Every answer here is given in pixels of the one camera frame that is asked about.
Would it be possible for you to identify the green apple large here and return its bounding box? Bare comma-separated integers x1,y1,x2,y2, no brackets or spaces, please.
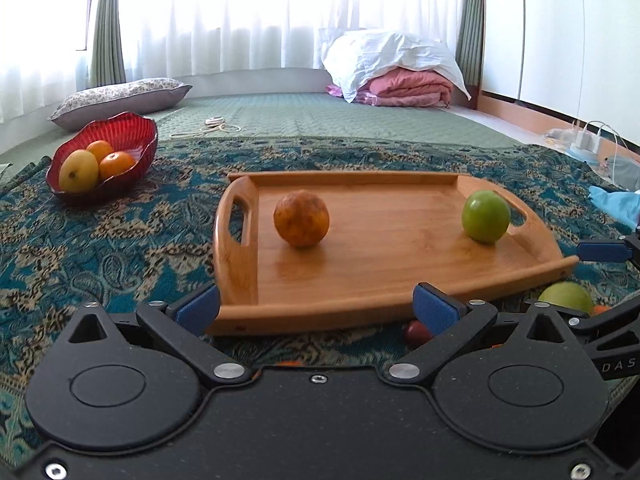
461,190,511,244

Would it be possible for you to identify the large mottled orange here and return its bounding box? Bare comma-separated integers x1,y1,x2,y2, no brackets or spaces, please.
272,190,330,249

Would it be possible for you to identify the small bright orange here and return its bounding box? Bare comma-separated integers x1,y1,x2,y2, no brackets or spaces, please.
590,304,611,316

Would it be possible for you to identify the dark red date fruit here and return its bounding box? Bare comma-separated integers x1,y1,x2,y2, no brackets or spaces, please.
404,320,433,349

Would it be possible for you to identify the light blue cloth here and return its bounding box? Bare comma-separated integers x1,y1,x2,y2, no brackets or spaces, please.
589,185,640,230

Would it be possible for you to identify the wooden serving tray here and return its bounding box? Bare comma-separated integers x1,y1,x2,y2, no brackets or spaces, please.
208,171,577,336

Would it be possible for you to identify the teal paisley cloth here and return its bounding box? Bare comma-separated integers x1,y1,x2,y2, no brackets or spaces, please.
1,138,627,468

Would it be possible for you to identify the front orange in bowl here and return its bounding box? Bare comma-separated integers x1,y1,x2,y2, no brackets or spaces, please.
99,151,137,181

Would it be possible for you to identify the orange in bowl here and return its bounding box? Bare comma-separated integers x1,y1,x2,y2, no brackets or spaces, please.
86,140,114,162
99,151,137,181

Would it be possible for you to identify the yellow mango in bowl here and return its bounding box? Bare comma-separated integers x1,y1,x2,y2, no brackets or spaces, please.
58,150,100,194

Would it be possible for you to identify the red glass fruit bowl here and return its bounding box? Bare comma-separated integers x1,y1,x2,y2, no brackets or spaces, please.
46,112,158,206

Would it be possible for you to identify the back orange in bowl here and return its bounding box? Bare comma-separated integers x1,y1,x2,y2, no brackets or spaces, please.
86,140,114,162

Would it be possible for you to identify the floral grey pillow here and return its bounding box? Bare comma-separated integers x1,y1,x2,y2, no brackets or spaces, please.
49,78,192,132

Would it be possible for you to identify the green quilted mat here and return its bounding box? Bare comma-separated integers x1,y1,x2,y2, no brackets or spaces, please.
0,91,522,166

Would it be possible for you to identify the folded pink blanket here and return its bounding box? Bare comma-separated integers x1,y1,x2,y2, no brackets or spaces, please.
355,68,454,107

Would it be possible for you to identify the green drape right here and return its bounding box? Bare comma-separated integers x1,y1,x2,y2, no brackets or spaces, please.
456,0,485,87

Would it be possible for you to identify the green drape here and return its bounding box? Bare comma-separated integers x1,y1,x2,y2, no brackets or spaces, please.
456,0,485,87
89,0,126,88

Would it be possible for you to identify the green drape middle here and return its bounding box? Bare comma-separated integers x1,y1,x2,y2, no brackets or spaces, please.
89,0,126,88

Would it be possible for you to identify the white pillow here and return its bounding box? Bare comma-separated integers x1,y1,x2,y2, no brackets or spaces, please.
322,30,471,102

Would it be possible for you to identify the white sheer curtain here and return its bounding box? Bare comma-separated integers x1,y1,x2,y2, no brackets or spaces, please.
1,0,462,122

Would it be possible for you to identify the beaded cord on mat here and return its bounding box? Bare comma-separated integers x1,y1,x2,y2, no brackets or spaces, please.
169,115,242,140

